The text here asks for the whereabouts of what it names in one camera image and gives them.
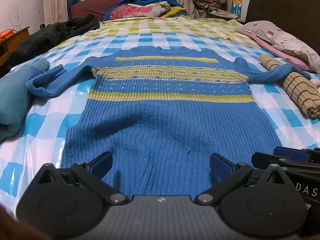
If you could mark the orange object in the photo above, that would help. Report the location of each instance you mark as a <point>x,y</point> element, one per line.
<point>7,33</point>

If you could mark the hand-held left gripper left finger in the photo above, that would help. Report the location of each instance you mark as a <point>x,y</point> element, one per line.
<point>102,163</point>

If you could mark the dark wooden headboard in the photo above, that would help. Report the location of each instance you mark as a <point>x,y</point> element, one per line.
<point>282,5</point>

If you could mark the black jacket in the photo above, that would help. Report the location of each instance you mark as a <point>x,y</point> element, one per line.
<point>50,35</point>

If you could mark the stack of papers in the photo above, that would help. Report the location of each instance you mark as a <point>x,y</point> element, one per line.
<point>223,13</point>

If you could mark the pink pillow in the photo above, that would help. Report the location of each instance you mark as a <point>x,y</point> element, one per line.
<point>272,48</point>

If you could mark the green checkered bed sheet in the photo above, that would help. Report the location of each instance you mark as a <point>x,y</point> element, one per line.
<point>162,26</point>

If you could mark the blue striped knit sweater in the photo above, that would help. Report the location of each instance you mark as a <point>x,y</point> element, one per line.
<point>162,120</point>

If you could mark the beige striped folded sweater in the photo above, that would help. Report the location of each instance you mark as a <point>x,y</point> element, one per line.
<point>300,92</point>

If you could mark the wooden cabinet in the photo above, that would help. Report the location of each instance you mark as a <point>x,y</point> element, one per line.
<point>12,47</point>

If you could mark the yellow cloth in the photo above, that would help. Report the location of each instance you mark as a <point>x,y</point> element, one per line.
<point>178,11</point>

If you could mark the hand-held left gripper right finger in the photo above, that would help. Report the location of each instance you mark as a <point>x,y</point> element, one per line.
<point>221,166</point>

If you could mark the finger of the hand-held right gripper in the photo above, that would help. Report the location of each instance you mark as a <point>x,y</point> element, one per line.
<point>265,160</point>
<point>290,153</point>

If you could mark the teal fleece cloth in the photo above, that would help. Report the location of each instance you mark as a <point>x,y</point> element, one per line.
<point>12,100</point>

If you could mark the dotted pillow in plastic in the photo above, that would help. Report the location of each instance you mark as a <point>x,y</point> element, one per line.
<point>282,38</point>

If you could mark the maroon sofa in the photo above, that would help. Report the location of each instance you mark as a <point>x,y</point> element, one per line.
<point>92,7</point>

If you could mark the yellow and cyan carton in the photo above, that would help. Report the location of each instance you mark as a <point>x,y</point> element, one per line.
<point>237,5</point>

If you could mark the pink floral quilt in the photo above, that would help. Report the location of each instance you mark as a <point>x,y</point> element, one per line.
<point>132,11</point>

